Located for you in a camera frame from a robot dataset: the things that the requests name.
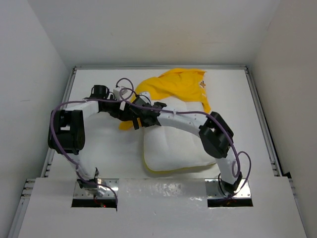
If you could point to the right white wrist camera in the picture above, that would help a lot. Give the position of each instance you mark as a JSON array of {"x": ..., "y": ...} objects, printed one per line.
[{"x": 146, "y": 95}]

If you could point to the white front cover board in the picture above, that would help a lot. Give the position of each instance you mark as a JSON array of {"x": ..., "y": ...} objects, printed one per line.
[{"x": 161, "y": 208}]

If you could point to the metal base plate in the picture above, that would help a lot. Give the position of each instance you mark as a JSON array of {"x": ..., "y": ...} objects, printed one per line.
[
  {"x": 86, "y": 191},
  {"x": 215, "y": 190}
]

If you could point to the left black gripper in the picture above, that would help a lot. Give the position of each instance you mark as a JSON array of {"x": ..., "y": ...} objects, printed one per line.
[{"x": 125, "y": 115}]

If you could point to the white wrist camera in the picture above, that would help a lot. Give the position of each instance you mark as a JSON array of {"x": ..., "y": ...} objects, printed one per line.
[
  {"x": 146, "y": 95},
  {"x": 121, "y": 92}
]

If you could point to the white pillow yellow edge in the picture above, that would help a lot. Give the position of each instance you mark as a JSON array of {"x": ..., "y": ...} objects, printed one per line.
[{"x": 167, "y": 149}]

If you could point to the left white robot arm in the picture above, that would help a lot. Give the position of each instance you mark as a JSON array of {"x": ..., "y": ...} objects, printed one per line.
[{"x": 67, "y": 129}]

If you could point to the yellow pillowcase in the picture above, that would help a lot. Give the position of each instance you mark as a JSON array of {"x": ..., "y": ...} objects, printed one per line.
[{"x": 185, "y": 84}]

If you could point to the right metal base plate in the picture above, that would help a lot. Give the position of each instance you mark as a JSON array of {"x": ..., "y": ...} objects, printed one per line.
[{"x": 215, "y": 190}]

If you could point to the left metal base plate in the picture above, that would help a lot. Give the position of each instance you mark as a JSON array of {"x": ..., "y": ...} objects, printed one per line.
[{"x": 86, "y": 191}]

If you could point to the aluminium table frame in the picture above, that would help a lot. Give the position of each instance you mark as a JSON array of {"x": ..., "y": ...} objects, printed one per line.
[{"x": 126, "y": 165}]

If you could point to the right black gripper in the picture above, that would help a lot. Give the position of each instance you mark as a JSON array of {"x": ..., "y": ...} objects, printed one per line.
[{"x": 136, "y": 122}]

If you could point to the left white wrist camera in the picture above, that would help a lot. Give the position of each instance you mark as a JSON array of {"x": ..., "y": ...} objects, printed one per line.
[{"x": 121, "y": 92}]

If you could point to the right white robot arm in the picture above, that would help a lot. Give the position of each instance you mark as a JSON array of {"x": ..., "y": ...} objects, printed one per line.
[{"x": 215, "y": 135}]

